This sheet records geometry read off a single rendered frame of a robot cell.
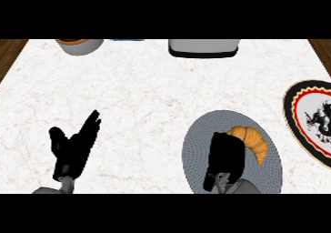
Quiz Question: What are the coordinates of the white and black appliance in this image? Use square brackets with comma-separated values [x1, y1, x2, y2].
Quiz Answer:
[167, 39, 242, 59]

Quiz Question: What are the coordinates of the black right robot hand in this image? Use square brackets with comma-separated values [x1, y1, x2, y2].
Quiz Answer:
[202, 132, 248, 193]

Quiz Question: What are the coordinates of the grey round placemat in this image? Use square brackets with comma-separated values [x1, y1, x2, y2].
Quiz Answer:
[182, 109, 283, 195]

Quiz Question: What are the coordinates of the orange sweet potato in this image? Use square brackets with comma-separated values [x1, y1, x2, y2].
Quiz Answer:
[226, 126, 269, 166]

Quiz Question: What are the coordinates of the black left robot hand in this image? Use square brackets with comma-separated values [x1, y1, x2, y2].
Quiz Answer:
[47, 109, 102, 183]

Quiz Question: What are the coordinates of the dragon print plate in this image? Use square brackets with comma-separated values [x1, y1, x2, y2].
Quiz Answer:
[282, 79, 331, 173]

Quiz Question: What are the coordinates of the grey pot with orange rim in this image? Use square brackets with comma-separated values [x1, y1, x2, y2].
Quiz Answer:
[53, 39, 105, 56]

